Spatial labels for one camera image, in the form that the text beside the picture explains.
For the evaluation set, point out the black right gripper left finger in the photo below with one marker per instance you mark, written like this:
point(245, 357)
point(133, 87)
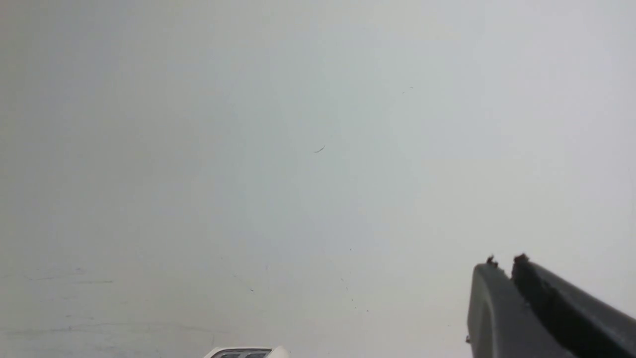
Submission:
point(500, 323)

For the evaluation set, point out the white two-slot toaster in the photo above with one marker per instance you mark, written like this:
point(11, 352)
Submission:
point(249, 352)

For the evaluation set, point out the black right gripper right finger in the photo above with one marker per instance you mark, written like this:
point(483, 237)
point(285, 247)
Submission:
point(578, 321)

